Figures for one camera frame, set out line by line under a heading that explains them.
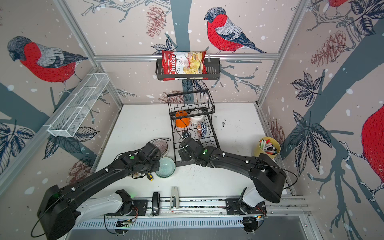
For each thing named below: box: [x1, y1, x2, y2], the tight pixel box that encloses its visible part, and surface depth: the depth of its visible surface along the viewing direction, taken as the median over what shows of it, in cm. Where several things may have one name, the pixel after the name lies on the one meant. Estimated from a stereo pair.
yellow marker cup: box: [254, 136, 281, 159], surface depth 85 cm
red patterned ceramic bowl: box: [196, 121, 208, 139], surface depth 95 cm
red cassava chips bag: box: [161, 50, 209, 81], surface depth 90 cm
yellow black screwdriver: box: [146, 172, 154, 182], surface depth 84 cm
